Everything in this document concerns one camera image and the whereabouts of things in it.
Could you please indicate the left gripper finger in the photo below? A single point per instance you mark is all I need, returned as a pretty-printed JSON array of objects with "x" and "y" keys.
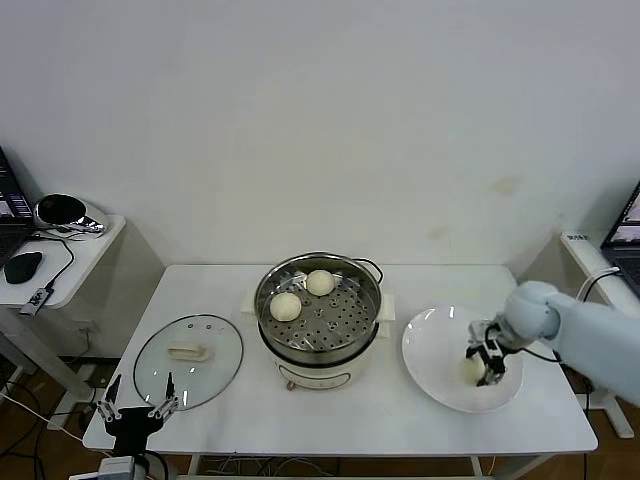
[
  {"x": 170, "y": 387},
  {"x": 114, "y": 393}
]

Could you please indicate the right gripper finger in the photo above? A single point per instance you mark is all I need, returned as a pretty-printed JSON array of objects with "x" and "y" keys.
[
  {"x": 473, "y": 351},
  {"x": 494, "y": 372}
]

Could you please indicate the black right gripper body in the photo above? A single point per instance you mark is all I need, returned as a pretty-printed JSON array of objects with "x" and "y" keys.
[{"x": 496, "y": 342}]

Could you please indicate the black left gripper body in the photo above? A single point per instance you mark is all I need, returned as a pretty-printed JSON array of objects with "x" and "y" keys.
[{"x": 132, "y": 425}]

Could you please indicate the white steamed baozi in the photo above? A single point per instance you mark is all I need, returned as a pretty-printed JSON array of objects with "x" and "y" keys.
[
  {"x": 320, "y": 282},
  {"x": 286, "y": 306},
  {"x": 472, "y": 372}
]

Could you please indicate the round glass pot lid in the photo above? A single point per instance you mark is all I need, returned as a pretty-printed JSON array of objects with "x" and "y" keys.
[{"x": 220, "y": 350}]

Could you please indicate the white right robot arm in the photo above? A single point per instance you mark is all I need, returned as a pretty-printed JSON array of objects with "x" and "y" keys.
[{"x": 590, "y": 330}]

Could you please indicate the perforated steel steamer basket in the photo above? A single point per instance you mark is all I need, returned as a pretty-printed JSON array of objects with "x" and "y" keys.
[{"x": 340, "y": 320}]

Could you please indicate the round white plate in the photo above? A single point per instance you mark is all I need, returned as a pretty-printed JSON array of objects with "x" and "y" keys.
[{"x": 430, "y": 350}]

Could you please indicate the grey usb hub adapter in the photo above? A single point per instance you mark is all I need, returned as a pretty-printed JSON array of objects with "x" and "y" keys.
[{"x": 36, "y": 300}]

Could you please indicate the white side table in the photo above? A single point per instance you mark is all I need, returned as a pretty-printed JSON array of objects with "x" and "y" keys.
[
  {"x": 590, "y": 260},
  {"x": 100, "y": 250}
]

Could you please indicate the small printed table label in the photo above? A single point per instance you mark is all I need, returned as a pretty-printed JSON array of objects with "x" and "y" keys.
[{"x": 578, "y": 238}]

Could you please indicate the white electric cooker base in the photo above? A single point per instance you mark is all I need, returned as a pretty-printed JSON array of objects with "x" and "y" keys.
[{"x": 320, "y": 372}]

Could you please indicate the black computer mouse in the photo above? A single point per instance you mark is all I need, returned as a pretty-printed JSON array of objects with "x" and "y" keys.
[{"x": 22, "y": 267}]

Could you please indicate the black open laptop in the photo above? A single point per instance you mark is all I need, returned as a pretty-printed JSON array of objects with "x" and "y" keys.
[
  {"x": 10, "y": 235},
  {"x": 625, "y": 250}
]

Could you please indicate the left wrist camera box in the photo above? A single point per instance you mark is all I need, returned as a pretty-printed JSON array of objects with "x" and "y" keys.
[{"x": 116, "y": 469}]

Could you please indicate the white main table frame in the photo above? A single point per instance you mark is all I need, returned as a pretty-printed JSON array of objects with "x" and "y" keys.
[{"x": 194, "y": 467}]

